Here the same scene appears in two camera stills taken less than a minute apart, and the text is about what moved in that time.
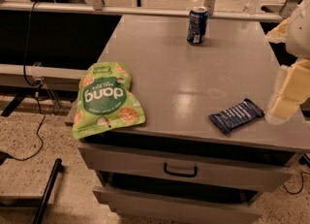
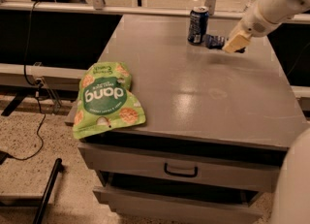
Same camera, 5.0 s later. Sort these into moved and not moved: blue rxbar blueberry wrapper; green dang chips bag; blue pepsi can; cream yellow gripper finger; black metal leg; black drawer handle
Moved: blue rxbar blueberry wrapper; cream yellow gripper finger
Not moved: black drawer handle; black metal leg; green dang chips bag; blue pepsi can
